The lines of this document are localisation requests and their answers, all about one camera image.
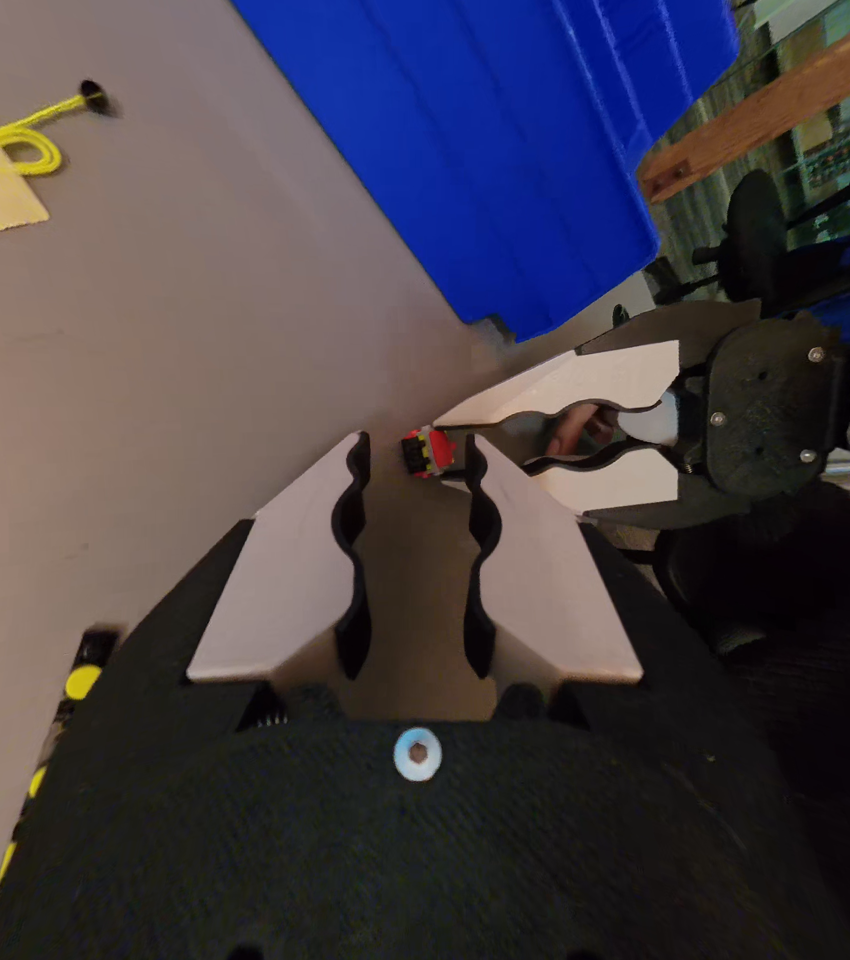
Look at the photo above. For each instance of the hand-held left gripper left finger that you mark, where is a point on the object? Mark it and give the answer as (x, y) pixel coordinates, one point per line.
(275, 585)

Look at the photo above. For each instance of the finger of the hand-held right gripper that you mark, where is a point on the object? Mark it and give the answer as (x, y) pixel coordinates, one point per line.
(635, 484)
(590, 379)

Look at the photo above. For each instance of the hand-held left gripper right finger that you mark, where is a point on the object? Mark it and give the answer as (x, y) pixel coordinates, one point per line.
(560, 592)

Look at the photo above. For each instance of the red yellow lego assembly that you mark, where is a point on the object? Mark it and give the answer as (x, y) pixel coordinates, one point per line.
(432, 450)

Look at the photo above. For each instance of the black yellow lego spider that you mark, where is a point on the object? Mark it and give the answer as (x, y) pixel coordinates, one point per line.
(83, 682)

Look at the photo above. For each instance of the person's right hand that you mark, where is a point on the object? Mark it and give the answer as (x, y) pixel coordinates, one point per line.
(578, 431)

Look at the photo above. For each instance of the person's black knit sweater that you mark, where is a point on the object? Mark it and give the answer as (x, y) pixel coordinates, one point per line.
(807, 637)

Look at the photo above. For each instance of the blue plastic bin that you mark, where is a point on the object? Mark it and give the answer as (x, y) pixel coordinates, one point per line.
(485, 135)

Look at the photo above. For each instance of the wooden post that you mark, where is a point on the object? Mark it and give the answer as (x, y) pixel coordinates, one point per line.
(785, 97)

